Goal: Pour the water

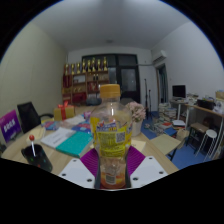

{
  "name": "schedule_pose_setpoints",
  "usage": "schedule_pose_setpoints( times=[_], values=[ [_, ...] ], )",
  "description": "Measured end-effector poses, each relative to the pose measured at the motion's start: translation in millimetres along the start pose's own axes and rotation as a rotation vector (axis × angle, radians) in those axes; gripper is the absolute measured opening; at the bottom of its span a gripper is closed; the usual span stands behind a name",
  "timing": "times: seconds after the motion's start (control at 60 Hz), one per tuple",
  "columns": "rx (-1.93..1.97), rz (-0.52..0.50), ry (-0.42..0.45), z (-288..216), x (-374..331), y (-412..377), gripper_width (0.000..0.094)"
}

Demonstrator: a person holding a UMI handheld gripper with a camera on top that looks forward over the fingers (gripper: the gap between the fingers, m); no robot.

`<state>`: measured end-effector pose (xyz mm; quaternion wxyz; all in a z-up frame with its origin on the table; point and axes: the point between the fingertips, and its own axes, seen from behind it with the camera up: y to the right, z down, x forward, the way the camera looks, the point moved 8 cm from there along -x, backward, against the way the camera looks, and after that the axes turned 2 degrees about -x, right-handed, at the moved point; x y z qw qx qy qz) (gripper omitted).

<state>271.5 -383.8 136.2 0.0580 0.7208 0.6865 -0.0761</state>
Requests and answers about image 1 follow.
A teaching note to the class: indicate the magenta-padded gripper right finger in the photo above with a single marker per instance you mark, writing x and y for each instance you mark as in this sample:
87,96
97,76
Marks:
148,170

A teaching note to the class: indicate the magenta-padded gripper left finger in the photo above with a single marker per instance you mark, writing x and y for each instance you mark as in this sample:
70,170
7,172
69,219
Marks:
75,171

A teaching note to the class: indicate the clear bottle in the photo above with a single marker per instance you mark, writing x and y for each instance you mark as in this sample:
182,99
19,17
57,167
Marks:
111,133

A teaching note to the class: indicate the pale yellow sticky note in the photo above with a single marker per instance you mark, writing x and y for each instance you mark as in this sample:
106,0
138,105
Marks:
139,145

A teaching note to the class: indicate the teal book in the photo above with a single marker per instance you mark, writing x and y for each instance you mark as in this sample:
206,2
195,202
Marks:
75,144

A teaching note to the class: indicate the light wooden chair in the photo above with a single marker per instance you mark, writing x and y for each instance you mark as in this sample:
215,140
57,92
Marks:
165,143

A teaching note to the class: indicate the black cup with coloured dots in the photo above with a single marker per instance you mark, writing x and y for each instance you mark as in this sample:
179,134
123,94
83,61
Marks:
38,160

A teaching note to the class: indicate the white booklet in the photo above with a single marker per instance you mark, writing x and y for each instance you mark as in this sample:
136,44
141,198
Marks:
57,136

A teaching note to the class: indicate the blue printed book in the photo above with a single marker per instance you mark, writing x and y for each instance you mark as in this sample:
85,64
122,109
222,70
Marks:
81,127

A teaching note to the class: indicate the red-tipped white stick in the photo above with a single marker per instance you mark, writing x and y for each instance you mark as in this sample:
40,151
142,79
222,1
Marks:
32,143

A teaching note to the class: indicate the pink flowers in white pot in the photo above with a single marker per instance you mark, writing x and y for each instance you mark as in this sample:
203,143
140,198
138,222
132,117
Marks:
136,115

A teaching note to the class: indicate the pile of books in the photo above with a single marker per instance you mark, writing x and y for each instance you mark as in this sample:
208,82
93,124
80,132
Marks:
166,115

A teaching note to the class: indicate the yellow gift box, red ribbon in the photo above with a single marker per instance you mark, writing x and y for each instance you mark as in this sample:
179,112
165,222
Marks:
64,112

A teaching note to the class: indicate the dark square stool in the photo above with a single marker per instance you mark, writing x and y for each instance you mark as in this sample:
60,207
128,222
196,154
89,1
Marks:
197,128

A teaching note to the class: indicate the white round stool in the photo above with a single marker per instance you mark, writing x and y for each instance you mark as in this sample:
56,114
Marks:
210,135

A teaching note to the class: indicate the black office chair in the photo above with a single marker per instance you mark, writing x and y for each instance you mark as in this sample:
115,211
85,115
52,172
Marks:
28,116

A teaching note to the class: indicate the black microphone stand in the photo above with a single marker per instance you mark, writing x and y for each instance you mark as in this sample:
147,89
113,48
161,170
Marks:
146,95

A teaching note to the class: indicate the purple sign board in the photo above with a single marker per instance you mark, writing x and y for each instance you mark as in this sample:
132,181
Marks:
10,126

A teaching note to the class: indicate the wooden side desk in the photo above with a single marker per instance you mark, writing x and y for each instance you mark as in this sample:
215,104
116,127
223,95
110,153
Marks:
206,111

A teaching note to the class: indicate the black computer monitor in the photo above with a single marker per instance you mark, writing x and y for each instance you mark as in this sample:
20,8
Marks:
179,91

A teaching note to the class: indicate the red shelf unit with trophies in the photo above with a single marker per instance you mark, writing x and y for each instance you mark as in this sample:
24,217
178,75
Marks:
85,85

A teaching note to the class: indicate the black bag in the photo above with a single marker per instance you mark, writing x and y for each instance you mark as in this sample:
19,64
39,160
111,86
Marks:
205,104

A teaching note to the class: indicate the dark glass double door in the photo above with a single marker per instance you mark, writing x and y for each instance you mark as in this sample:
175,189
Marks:
128,80

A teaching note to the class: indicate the white wall air conditioner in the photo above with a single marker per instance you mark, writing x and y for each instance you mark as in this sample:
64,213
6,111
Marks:
159,56

